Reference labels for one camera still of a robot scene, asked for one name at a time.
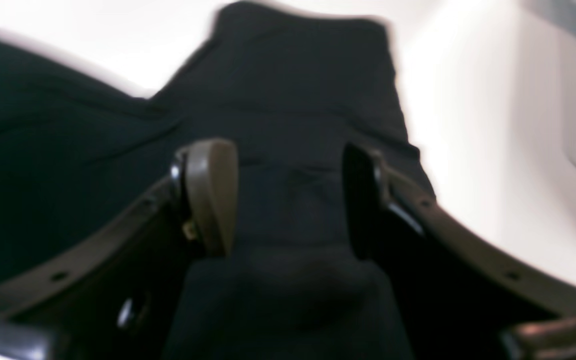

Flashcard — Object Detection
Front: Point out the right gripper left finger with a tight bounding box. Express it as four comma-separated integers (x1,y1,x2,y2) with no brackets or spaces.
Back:
0,138,239,360

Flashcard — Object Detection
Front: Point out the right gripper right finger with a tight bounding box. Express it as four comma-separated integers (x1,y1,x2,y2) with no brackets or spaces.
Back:
342,143,576,360

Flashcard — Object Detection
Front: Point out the black T-shirt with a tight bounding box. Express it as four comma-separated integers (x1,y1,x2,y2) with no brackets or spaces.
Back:
0,1,432,360

